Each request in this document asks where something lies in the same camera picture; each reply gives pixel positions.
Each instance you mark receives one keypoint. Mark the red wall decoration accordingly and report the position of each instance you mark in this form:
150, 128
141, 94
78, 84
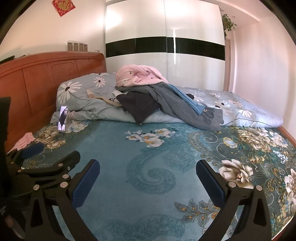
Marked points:
63, 5

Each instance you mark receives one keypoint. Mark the pink fleece garment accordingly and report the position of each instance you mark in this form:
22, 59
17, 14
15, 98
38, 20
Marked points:
138, 74

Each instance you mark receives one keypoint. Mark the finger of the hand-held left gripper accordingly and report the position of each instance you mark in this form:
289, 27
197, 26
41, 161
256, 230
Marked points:
34, 148
69, 161

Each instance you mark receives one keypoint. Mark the smartphone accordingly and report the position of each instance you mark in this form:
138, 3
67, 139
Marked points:
63, 118

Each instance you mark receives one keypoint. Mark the beige striped garment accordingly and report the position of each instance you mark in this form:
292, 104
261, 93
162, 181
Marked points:
104, 99

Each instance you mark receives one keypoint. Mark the dark navy garment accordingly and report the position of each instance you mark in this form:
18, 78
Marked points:
136, 104

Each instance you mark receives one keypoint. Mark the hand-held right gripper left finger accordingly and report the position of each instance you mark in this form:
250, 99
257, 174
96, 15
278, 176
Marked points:
85, 185

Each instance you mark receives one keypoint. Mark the teal floral bedsheet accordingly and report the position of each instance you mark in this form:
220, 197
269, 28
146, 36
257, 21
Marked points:
138, 162

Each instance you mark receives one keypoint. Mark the black garment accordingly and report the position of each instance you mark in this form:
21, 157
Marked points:
190, 96

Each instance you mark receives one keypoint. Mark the light blue garment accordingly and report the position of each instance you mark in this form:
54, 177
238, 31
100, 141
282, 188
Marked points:
185, 97

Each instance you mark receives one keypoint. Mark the pink striped cloth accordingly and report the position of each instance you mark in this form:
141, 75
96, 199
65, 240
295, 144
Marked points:
23, 140

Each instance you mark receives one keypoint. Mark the grey garment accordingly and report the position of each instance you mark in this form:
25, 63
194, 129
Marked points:
175, 106

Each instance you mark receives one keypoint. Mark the white wardrobe with black stripe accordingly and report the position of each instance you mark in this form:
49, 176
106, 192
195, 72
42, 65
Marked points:
138, 23

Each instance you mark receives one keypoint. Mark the wall switch panel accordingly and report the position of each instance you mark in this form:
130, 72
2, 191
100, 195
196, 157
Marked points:
77, 46

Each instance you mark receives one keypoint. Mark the room door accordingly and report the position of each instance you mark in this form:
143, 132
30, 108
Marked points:
228, 64

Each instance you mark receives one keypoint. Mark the dark cloth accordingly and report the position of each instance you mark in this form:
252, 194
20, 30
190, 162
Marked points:
8, 59

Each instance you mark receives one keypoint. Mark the green plant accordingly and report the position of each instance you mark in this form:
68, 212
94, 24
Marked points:
227, 23

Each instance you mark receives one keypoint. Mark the light blue floral duvet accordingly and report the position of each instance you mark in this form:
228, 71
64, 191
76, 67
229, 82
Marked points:
76, 92

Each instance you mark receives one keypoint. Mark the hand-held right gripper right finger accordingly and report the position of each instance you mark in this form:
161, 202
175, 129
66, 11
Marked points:
211, 185

